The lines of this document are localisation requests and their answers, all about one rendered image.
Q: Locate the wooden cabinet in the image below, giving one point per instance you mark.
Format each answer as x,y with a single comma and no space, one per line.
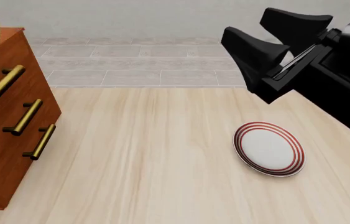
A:
3,172

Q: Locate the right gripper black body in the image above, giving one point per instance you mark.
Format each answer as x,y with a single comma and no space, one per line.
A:
302,67

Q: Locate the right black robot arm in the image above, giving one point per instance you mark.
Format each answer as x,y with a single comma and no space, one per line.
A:
345,98

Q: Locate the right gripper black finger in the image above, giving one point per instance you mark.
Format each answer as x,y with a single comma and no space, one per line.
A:
292,25
249,56

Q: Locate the white plate with red rings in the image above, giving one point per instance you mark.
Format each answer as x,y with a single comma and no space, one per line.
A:
268,149

